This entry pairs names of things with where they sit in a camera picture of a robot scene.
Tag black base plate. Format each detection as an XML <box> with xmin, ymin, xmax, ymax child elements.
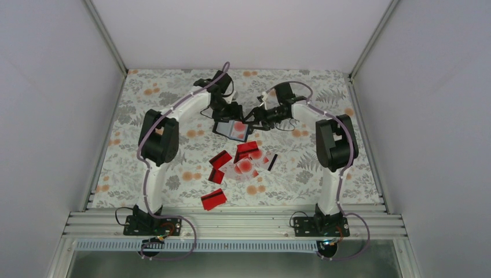
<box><xmin>123</xmin><ymin>205</ymin><xmax>182</xmax><ymax>237</ymax></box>
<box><xmin>289</xmin><ymin>211</ymin><xmax>350</xmax><ymax>237</ymax></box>

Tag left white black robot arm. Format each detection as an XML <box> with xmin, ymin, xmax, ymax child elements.
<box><xmin>137</xmin><ymin>68</ymin><xmax>242</xmax><ymax>235</ymax></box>

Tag white card black stripe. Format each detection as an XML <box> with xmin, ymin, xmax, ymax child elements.
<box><xmin>261</xmin><ymin>152</ymin><xmax>278</xmax><ymax>171</ymax></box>

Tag aluminium rail frame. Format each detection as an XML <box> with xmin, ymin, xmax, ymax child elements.
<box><xmin>48</xmin><ymin>203</ymin><xmax>420</xmax><ymax>277</ymax></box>

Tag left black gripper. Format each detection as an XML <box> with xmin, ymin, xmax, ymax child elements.
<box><xmin>210</xmin><ymin>97</ymin><xmax>243</xmax><ymax>123</ymax></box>

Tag white card red circles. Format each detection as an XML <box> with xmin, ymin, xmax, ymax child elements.
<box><xmin>230</xmin><ymin>122</ymin><xmax>248</xmax><ymax>141</ymax></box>

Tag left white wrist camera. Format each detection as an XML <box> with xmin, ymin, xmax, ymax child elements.
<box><xmin>223</xmin><ymin>94</ymin><xmax>236</xmax><ymax>105</ymax></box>

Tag red card left tilted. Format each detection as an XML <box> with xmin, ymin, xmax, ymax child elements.
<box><xmin>209</xmin><ymin>150</ymin><xmax>232</xmax><ymax>170</ymax></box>

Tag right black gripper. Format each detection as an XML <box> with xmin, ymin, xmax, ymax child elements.
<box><xmin>242</xmin><ymin>105</ymin><xmax>289</xmax><ymax>131</ymax></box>

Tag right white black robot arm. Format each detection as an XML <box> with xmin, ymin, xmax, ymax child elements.
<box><xmin>241</xmin><ymin>81</ymin><xmax>358</xmax><ymax>236</ymax></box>

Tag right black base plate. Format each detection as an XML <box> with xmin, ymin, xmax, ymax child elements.
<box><xmin>289</xmin><ymin>211</ymin><xmax>350</xmax><ymax>237</ymax></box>

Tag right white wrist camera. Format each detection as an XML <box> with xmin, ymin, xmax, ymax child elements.
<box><xmin>258</xmin><ymin>92</ymin><xmax>268</xmax><ymax>110</ymax></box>

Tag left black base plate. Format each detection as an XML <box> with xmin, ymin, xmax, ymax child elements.
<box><xmin>123</xmin><ymin>205</ymin><xmax>182</xmax><ymax>237</ymax></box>

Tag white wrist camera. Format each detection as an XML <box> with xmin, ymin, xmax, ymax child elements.
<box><xmin>223</xmin><ymin>94</ymin><xmax>236</xmax><ymax>105</ymax></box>
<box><xmin>258</xmin><ymin>92</ymin><xmax>268</xmax><ymax>110</ymax></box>

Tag red card black stripe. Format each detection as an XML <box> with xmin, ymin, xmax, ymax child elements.
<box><xmin>200</xmin><ymin>189</ymin><xmax>227</xmax><ymax>211</ymax></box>

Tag floral patterned table mat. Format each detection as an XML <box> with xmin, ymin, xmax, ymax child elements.
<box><xmin>91</xmin><ymin>69</ymin><xmax>381</xmax><ymax>209</ymax></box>

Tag red card lower left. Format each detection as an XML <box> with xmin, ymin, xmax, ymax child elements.
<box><xmin>208</xmin><ymin>168</ymin><xmax>225</xmax><ymax>184</ymax></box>

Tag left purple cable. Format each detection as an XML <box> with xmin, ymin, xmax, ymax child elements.
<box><xmin>136</xmin><ymin>61</ymin><xmax>231</xmax><ymax>262</ymax></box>

